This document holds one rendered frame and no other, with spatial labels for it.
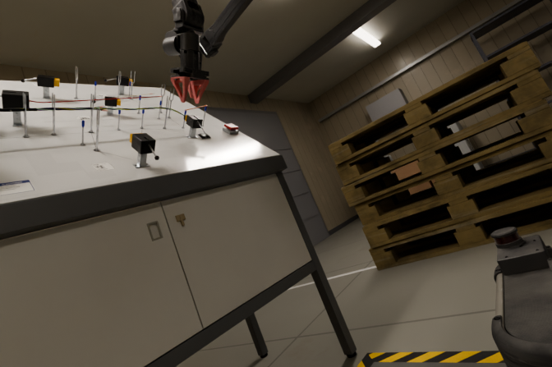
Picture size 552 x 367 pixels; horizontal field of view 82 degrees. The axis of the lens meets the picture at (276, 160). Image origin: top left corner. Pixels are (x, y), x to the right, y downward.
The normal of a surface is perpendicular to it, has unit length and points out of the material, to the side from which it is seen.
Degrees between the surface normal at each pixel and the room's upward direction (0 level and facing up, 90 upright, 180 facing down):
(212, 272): 90
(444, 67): 90
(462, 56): 90
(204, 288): 90
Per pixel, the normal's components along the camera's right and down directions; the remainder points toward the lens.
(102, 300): 0.65, -0.40
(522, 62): -0.55, 0.07
